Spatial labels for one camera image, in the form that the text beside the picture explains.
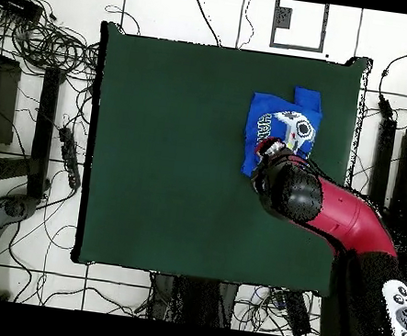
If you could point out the dark green tablecloth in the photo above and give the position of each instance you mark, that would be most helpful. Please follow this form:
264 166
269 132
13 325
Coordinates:
151 168

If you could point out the black power strip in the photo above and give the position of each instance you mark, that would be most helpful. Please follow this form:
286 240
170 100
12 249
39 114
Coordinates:
67 157

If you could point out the grey rectangular frame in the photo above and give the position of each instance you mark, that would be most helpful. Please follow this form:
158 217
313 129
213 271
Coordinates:
272 36

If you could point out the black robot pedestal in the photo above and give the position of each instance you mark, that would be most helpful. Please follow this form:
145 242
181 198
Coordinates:
193 300

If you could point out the blue printed shirt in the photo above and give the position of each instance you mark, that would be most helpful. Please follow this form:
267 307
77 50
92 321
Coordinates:
270 110

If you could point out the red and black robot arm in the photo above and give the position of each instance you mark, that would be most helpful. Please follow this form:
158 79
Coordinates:
331 210

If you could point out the black stand beam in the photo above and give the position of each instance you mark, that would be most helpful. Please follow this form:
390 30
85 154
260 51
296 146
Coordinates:
46 117
382 162

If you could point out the black electronics box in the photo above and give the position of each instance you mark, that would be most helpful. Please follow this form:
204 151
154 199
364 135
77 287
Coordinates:
17 4

